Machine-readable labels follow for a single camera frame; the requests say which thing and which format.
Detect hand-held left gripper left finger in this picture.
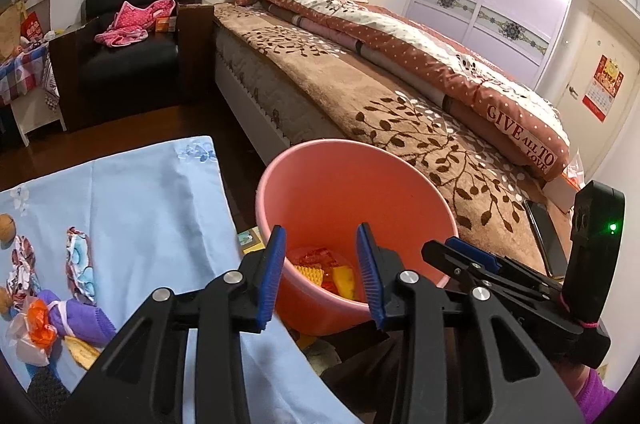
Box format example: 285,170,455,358
57,225,288,424

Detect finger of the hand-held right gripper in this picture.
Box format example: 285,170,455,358
444,235,568,292
421,240,568,320

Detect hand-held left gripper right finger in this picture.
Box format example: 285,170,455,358
356,223,586,424

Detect pink plastic bucket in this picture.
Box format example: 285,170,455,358
255,139,460,337

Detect blue and red printed wrapper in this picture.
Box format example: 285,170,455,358
65,228,99,303

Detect orange candy wrapper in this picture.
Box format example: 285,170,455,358
5,298,67,366

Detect red and white printed wrapper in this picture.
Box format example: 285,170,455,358
7,234,40,311

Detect black scouring pad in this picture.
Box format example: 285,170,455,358
26,365,72,411

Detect person's right forearm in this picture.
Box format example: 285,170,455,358
554,359,620,424

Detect yellow peel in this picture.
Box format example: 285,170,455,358
331,267,358,301

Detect yellow waffle sponge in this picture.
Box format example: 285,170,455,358
295,265,326,288

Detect black smartphone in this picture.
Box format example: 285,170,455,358
524,199,569,277

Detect white box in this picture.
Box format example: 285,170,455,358
542,177,583,213

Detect light blue tablecloth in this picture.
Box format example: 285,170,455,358
0,135,361,424

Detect purple cloth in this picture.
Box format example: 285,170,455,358
37,289,119,348

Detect brown leaf-print bed blanket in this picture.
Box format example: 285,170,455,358
215,2,571,277

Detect white door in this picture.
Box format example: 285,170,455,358
537,0,640,185

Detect polka dot quilt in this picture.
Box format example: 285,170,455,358
250,0,571,182

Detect black armchair with wooden arms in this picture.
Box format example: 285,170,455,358
49,0,217,132

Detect pink rolled blanket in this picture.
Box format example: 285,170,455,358
265,2,481,112

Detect white side table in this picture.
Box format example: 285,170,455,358
10,89,68,148

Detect pink clothes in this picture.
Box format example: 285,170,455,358
95,0,178,48

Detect patterned hanging cloth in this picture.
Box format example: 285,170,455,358
42,54,64,113

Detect plaid tablecloth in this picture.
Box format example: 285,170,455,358
0,39,58,107

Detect red bag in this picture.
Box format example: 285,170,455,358
20,12,47,44

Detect brown paper bag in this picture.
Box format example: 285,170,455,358
0,2,26,61

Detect red wall calendar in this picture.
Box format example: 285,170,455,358
582,54,625,122

